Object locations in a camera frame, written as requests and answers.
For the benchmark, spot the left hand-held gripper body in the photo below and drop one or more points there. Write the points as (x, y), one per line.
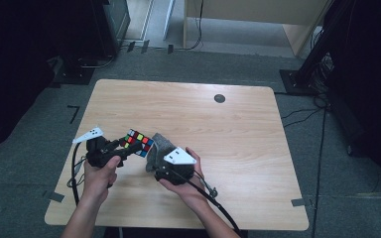
(97, 152)

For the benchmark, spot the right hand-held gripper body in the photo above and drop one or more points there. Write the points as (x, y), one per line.
(178, 165)

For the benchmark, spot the multicoloured puzzle cube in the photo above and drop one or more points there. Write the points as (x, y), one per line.
(137, 142)

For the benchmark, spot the grey terry towel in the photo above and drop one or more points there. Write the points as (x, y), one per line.
(160, 148)

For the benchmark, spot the person's right hand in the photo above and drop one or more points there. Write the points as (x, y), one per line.
(187, 190)

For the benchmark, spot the person's left hand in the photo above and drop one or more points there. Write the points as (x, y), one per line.
(99, 178)

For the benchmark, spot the grey tape piece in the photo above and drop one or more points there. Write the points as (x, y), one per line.
(54, 196)
(298, 202)

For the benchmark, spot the grey round table grommet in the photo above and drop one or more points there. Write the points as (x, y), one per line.
(219, 98)

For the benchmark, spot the short black tape strip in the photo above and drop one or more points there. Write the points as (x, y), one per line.
(145, 46)
(170, 49)

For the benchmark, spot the black cabinet with glass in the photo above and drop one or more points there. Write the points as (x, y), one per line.
(112, 23)

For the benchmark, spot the dark curtain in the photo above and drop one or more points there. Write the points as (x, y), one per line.
(10, 66)
(373, 82)

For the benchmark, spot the beige wooden desk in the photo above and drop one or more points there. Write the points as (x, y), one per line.
(254, 13)

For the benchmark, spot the black metal stand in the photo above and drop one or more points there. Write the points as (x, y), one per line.
(311, 56)

